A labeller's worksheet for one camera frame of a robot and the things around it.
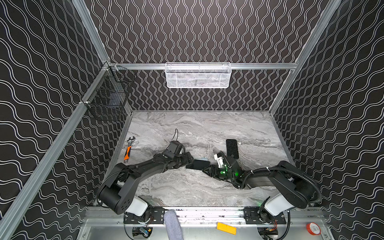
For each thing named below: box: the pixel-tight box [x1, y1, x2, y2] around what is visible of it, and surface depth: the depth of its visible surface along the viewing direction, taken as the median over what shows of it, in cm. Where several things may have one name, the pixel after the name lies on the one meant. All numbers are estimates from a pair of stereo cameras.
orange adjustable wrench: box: [123, 136, 136, 163], surface depth 99 cm
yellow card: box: [216, 222, 237, 235], surface depth 73 cm
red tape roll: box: [306, 222, 321, 236], surface depth 71 cm
